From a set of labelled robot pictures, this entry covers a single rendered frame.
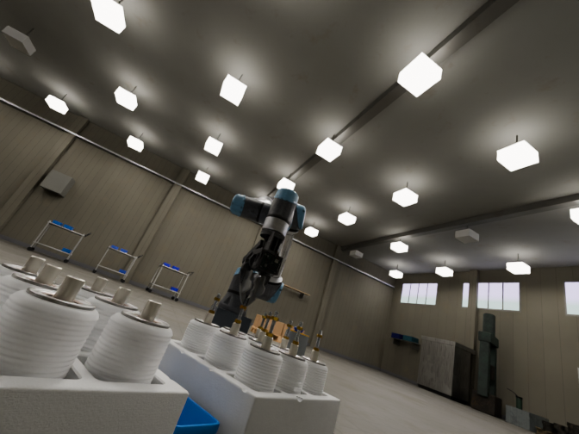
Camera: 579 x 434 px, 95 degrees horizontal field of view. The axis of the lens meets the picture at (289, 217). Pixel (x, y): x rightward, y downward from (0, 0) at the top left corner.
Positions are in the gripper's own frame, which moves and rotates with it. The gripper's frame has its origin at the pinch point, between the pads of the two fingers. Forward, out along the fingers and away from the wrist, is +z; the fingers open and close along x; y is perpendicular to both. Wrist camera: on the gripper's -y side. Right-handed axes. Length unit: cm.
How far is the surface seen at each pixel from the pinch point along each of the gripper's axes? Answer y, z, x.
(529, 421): -292, 14, 976
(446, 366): -517, -59, 984
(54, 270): 18.4, 7.0, -38.9
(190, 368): 2.3, 18.6, -7.7
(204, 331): -5.6, 11.0, -5.7
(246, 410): 20.6, 19.2, 0.1
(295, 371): 11.6, 12.0, 14.8
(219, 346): 3.8, 12.4, -3.5
